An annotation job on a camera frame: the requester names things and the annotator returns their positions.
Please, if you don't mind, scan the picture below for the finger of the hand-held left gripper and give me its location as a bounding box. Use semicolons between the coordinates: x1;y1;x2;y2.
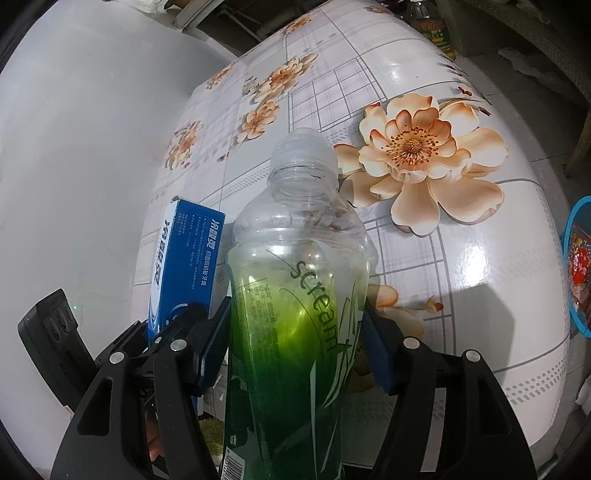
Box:
151;302;209;348
94;320;150;360

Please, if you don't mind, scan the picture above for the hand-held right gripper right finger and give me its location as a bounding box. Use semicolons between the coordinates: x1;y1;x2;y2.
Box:
362;300;539;480

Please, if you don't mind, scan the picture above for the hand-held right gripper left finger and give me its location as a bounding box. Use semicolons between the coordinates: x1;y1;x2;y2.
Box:
50;295;232;480

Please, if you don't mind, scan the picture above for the blue cardboard box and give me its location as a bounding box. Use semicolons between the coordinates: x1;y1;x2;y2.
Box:
146;196;228;347

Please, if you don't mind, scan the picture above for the green plastic bottle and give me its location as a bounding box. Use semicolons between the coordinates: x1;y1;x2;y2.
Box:
221;128;376;480

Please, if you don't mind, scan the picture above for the blue mesh plastic basket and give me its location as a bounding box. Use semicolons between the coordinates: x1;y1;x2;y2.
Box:
563;196;591;339

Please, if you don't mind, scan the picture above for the green fluffy cushion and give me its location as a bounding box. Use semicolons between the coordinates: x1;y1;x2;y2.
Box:
202;412;228;456

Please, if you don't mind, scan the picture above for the floral tablecloth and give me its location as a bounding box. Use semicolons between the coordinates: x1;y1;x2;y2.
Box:
139;0;574;463

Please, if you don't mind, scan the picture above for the wooden leg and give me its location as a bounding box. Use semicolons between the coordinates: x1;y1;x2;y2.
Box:
565;110;591;179

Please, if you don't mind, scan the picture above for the white cloth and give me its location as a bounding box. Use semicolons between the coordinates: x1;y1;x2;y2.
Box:
498;46;551;78

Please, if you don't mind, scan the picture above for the cooking oil bottle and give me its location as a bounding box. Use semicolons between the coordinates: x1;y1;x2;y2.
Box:
403;0;457;61

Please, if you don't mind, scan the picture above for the perforated metal shelf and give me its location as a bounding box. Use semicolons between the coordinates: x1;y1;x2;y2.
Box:
462;0;591;100

